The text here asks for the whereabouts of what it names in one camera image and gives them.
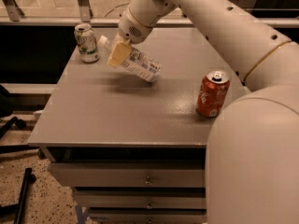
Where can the middle grey drawer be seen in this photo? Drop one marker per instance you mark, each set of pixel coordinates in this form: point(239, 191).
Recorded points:
point(142, 198)

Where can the metal railing frame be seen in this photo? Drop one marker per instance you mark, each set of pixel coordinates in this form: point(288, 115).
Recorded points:
point(284, 13)

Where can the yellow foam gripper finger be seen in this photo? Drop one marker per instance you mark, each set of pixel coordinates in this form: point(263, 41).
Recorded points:
point(119, 51)

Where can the grey drawer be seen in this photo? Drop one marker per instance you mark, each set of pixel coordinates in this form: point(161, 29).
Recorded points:
point(153, 216)
point(129, 175)
point(142, 198)

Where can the red cola can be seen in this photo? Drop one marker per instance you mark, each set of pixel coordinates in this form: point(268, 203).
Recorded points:
point(212, 94)

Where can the clear blue-label plastic bottle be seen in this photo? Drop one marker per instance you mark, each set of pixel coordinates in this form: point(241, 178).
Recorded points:
point(137, 63)

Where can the bottom grey drawer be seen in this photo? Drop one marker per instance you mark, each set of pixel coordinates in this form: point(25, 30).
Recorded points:
point(153, 216)

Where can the top grey drawer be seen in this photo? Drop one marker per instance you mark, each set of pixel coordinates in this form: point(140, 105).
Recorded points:
point(129, 175)

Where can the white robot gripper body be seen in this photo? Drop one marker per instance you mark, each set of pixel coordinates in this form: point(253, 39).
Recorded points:
point(132, 28)

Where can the white green soda can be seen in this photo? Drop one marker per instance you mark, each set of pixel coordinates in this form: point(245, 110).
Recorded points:
point(86, 42)

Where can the black metal bar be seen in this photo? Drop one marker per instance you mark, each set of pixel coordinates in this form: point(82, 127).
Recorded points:
point(17, 210)

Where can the grey drawer cabinet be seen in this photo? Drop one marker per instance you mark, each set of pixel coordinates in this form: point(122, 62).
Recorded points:
point(100, 114)

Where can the black chair base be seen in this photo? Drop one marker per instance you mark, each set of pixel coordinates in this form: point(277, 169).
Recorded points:
point(13, 130)

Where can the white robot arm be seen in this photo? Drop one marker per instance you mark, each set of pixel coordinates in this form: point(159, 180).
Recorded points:
point(252, 151)

